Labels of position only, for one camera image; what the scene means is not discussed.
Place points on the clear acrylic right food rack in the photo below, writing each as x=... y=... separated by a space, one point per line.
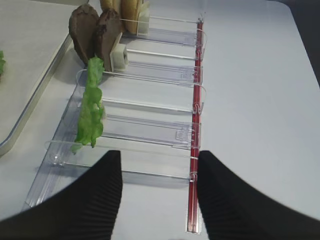
x=149 y=106

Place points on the red strip on rack rail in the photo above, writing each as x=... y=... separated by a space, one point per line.
x=192 y=214

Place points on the green lettuce leaf on tray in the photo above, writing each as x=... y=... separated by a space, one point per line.
x=2 y=62

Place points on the green lettuce leaf in rack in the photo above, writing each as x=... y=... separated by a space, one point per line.
x=90 y=121

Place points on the brown meat patty right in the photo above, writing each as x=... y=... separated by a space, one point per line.
x=107 y=29

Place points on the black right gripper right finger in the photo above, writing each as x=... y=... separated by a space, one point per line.
x=234 y=210

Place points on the brown meat patty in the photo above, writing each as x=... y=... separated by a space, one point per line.
x=107 y=29
x=81 y=26

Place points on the white metal tray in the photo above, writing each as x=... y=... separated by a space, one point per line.
x=34 y=37

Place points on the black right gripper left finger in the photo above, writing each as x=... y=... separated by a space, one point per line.
x=85 y=210

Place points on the brown meat patty left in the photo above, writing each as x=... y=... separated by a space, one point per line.
x=81 y=26

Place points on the golden bun left in rack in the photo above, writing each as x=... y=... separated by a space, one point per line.
x=114 y=4

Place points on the golden bun right in rack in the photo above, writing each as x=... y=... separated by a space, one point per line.
x=130 y=10

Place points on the golden bun in rack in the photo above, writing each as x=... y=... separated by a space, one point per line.
x=130 y=10
x=114 y=4

